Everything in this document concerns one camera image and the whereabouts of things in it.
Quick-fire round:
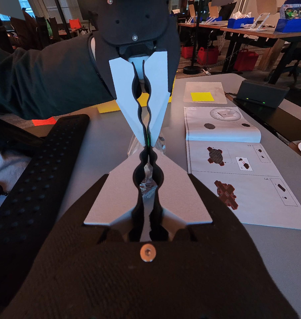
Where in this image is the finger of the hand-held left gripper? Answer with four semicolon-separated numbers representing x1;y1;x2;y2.
109;57;149;147
142;51;171;147

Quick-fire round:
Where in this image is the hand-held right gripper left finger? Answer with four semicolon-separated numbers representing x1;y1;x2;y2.
84;147;151;242

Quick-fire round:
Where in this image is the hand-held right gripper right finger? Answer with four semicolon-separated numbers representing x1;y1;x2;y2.
148;147;213;242

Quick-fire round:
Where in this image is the clear zip bag green seal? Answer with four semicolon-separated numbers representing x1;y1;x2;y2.
127;135;166;200

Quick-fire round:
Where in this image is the yellow plastic bin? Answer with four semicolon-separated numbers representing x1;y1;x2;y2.
97;76;176;114

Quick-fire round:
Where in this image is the black floor pole stand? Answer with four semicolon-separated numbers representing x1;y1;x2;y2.
184;0;203;75

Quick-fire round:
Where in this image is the yellow sticky note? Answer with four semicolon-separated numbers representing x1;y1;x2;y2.
191;92;215;102

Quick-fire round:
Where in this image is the clear plastic sleeve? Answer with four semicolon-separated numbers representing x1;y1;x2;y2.
183;82;228;104

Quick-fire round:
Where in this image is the long wooden table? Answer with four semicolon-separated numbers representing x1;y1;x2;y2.
178;21;228;50
220;25;301;85

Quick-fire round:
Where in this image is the open instruction booklet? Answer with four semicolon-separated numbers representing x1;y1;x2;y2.
184;107;301;231

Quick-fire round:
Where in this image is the black perforated chair armrest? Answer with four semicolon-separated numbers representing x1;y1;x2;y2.
0;114;90;307

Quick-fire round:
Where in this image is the orange floor tape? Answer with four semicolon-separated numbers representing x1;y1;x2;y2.
31;117;57;126

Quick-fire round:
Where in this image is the blue bin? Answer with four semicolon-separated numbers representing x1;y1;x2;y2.
275;19;301;33
227;17;255;29

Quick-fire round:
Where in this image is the black box with green lights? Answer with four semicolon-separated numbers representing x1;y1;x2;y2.
237;79;290;109

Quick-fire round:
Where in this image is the person's light grey clothing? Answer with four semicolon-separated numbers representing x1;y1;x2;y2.
0;145;35;220

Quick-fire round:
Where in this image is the colourful toy box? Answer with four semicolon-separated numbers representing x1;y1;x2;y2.
280;0;301;20

